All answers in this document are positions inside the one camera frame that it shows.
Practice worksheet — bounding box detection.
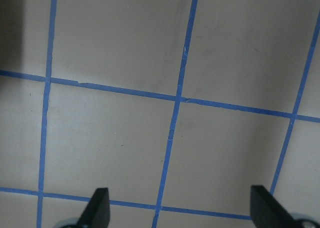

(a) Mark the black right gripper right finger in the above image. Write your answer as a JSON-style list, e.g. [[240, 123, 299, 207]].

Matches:
[[250, 185, 303, 228]]

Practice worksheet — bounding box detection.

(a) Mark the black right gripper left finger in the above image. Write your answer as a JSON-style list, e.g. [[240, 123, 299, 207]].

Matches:
[[75, 187, 111, 228]]

